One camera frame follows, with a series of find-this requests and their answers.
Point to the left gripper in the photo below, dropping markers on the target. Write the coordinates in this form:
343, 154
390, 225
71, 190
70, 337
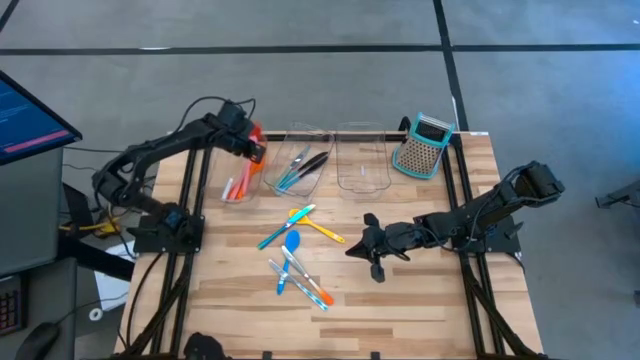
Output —
235, 125

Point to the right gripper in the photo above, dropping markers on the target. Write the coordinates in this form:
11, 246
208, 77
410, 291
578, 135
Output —
387, 240

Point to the pink silicone spoon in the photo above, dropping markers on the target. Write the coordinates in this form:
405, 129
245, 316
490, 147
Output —
246, 172

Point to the clear plastic bin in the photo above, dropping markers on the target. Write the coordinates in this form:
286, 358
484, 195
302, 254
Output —
320, 140
220, 175
362, 160

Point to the pink silicone spatula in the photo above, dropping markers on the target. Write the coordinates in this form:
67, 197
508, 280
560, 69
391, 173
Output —
235, 187

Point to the orange plastic spatula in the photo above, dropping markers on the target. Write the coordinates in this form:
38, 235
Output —
242, 192

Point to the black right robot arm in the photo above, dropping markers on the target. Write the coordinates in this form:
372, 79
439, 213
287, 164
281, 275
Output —
475, 212

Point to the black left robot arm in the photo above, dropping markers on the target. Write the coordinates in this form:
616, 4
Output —
150, 150

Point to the yellow plastic spoon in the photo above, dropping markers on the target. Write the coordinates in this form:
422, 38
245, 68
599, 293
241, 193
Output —
325, 232

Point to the blue plastic spoon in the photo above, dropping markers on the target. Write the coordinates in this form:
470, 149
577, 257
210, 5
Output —
292, 241

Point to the teal patterned knife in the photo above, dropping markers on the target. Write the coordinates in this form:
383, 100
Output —
275, 235

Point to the teal metal box grater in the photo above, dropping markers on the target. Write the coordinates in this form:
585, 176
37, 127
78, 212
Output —
417, 157

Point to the white label sticker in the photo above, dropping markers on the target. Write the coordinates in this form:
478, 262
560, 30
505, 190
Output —
479, 133

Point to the person's head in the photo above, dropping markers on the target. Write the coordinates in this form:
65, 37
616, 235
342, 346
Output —
205, 347

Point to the black desk leg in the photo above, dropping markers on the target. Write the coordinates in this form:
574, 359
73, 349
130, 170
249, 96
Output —
100, 261

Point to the white paper sheet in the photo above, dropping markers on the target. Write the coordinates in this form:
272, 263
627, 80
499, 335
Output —
112, 292

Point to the computer monitor blue screen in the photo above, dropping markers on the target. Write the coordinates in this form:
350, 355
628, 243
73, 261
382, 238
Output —
25, 125

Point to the grey computer desk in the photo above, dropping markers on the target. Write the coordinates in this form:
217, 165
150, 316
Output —
30, 225

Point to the white tape roll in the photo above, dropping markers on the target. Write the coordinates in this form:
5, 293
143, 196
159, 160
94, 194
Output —
91, 314

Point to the black keyboard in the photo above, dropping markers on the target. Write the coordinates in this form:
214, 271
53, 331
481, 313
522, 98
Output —
10, 305

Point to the black computer mouse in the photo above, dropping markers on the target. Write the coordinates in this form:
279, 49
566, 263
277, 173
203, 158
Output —
37, 342

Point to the black aluminium table frame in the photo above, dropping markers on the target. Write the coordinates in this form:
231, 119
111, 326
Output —
392, 136

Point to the small black mount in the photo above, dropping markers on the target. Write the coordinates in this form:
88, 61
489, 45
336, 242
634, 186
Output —
405, 123

